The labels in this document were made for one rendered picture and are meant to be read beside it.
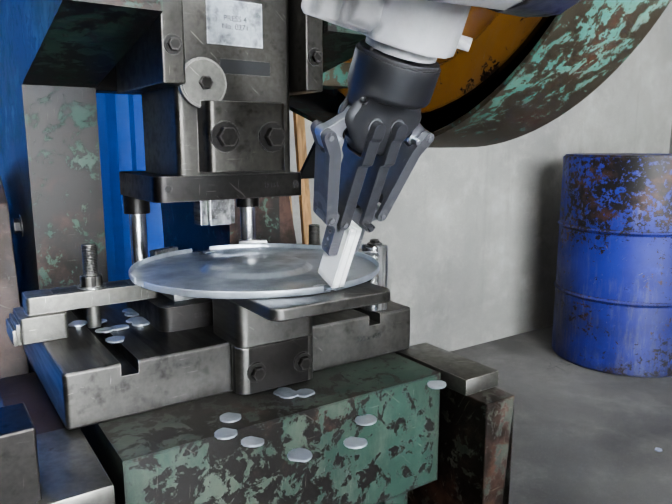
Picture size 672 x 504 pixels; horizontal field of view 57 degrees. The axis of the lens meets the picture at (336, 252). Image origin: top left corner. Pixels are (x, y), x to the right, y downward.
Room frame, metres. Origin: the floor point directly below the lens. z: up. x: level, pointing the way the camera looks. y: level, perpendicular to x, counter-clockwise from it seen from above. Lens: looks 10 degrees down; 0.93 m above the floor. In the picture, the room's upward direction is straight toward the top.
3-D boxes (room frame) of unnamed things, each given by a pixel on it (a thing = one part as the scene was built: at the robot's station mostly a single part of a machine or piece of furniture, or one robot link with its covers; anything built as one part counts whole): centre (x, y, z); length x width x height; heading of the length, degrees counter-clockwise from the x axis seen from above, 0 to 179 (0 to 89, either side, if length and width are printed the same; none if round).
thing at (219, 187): (0.83, 0.17, 0.86); 0.20 x 0.16 x 0.05; 124
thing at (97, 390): (0.83, 0.17, 0.68); 0.45 x 0.30 x 0.06; 124
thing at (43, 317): (0.73, 0.31, 0.76); 0.17 x 0.06 x 0.10; 124
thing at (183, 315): (0.83, 0.17, 0.72); 0.20 x 0.16 x 0.03; 124
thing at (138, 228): (0.83, 0.27, 0.81); 0.02 x 0.02 x 0.14
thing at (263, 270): (0.72, 0.09, 0.78); 0.29 x 0.29 x 0.01
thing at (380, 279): (0.82, -0.05, 0.75); 0.03 x 0.03 x 0.10; 34
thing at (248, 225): (0.92, 0.13, 0.81); 0.02 x 0.02 x 0.14
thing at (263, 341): (0.68, 0.07, 0.72); 0.25 x 0.14 x 0.14; 34
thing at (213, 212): (0.82, 0.16, 0.84); 0.05 x 0.03 x 0.04; 124
